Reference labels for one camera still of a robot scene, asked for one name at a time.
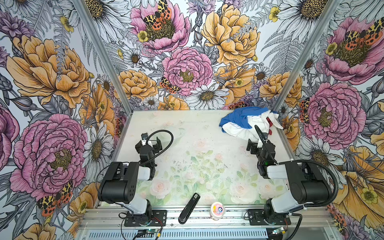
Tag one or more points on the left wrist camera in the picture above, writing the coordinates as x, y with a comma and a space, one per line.
144, 136

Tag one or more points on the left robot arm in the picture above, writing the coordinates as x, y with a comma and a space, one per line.
119, 184

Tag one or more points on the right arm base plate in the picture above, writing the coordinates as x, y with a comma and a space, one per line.
258, 217

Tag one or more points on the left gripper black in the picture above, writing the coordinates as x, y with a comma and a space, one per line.
150, 145

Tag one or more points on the black handheld scanner device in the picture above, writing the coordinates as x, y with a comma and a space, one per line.
188, 209

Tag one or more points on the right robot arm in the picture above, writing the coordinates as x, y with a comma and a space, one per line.
305, 186

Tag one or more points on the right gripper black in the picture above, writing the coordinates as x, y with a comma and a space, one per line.
259, 147

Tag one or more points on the blue cloth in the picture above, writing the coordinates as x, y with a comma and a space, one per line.
240, 117

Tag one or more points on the small round pink container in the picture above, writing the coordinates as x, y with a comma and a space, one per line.
217, 211

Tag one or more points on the aluminium front rail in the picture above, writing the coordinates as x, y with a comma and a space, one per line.
107, 218

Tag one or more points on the white vented strip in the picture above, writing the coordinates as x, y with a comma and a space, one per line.
184, 234

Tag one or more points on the dark red cloth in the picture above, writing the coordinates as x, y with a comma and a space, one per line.
270, 125

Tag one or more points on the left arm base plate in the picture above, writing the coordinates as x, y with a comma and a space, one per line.
155, 218

